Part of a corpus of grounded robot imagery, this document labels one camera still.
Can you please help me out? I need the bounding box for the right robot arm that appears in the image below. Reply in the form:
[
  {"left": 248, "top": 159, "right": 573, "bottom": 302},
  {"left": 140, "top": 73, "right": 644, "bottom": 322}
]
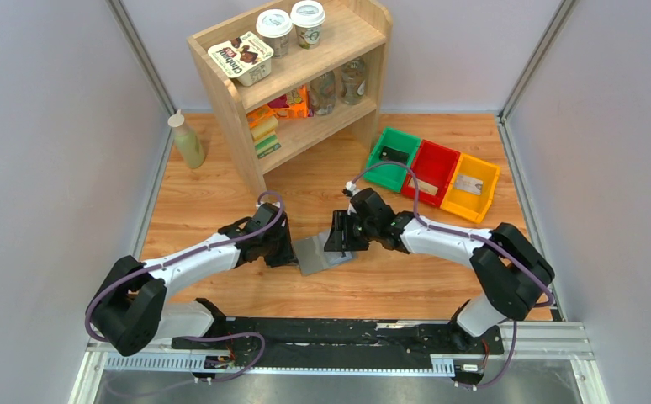
[{"left": 324, "top": 188, "right": 555, "bottom": 338}]

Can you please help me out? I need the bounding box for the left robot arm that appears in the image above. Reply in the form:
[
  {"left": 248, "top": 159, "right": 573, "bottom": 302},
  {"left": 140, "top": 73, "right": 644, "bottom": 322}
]
[{"left": 84, "top": 202, "right": 296, "bottom": 356}]

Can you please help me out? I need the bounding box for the tan card in red bin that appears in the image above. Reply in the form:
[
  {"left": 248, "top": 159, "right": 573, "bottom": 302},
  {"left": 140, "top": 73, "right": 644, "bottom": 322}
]
[{"left": 417, "top": 179, "right": 439, "bottom": 199}]

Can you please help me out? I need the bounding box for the black card in green bin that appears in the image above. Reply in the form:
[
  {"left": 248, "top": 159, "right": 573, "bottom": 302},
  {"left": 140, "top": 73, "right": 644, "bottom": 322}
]
[{"left": 379, "top": 146, "right": 410, "bottom": 167}]

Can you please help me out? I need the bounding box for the silver card in yellow bin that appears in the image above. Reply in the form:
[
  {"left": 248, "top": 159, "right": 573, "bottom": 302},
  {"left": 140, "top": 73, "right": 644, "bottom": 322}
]
[{"left": 454, "top": 174, "right": 484, "bottom": 195}]

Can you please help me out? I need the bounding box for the red plastic bin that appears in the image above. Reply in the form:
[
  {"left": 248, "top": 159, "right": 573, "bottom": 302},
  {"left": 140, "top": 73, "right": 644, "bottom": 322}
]
[{"left": 400, "top": 140, "right": 461, "bottom": 208}]

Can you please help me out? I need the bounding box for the green plastic bin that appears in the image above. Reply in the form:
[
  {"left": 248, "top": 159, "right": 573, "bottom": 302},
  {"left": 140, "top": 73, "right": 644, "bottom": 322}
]
[{"left": 364, "top": 127, "right": 422, "bottom": 193}]

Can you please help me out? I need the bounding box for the yellow plastic bin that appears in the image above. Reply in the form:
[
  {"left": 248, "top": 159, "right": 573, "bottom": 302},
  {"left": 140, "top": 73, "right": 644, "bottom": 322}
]
[{"left": 440, "top": 153, "right": 500, "bottom": 224}]

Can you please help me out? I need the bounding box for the stacked sponges pack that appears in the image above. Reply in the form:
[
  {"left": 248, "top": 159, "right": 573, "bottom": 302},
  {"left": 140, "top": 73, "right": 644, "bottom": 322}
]
[{"left": 246, "top": 105, "right": 281, "bottom": 159}]

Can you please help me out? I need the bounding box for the wooden shelf unit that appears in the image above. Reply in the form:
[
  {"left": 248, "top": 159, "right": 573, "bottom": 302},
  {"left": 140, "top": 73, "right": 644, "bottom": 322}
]
[{"left": 187, "top": 1, "right": 393, "bottom": 196}]

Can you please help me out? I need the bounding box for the green squeeze bottle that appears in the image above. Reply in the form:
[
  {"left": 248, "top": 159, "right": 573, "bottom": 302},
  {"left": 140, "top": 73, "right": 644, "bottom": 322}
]
[{"left": 167, "top": 109, "right": 205, "bottom": 169}]

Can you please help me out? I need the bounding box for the orange snack package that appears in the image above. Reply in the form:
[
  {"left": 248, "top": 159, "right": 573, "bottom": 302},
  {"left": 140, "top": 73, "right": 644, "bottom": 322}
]
[{"left": 267, "top": 84, "right": 312, "bottom": 119}]

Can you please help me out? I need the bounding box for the left clear glass jar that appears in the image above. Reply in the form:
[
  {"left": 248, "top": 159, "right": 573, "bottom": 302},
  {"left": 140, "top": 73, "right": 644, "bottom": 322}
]
[{"left": 309, "top": 71, "right": 336, "bottom": 116}]

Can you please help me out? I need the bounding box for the clear glass jar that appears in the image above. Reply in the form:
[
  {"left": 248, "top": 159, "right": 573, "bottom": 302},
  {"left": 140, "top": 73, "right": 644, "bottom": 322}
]
[
  {"left": 340, "top": 56, "right": 367, "bottom": 105},
  {"left": 309, "top": 71, "right": 336, "bottom": 116}
]

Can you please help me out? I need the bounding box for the right clear glass jar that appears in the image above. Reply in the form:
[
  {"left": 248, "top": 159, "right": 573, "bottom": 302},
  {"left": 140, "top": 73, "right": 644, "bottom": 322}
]
[{"left": 340, "top": 56, "right": 367, "bottom": 105}]

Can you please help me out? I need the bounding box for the Chobani yogurt pack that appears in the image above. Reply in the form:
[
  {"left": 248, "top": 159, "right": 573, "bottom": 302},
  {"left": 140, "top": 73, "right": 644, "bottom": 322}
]
[{"left": 207, "top": 31, "right": 273, "bottom": 87}]

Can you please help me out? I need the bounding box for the right paper coffee cup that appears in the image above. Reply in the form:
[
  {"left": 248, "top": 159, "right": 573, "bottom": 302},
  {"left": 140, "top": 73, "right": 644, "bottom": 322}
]
[{"left": 290, "top": 1, "right": 326, "bottom": 50}]

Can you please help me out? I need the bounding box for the paper coffee cup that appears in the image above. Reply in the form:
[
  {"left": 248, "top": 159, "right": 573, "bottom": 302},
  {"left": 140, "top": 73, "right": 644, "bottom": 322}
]
[
  {"left": 290, "top": 1, "right": 326, "bottom": 50},
  {"left": 256, "top": 8, "right": 293, "bottom": 59}
]

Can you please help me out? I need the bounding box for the left paper coffee cup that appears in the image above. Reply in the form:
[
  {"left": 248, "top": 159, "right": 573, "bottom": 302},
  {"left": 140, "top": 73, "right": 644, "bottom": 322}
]
[{"left": 256, "top": 8, "right": 293, "bottom": 59}]

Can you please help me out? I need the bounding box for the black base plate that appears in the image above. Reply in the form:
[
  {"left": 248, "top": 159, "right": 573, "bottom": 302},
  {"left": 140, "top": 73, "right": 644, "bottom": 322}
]
[{"left": 171, "top": 317, "right": 504, "bottom": 369}]

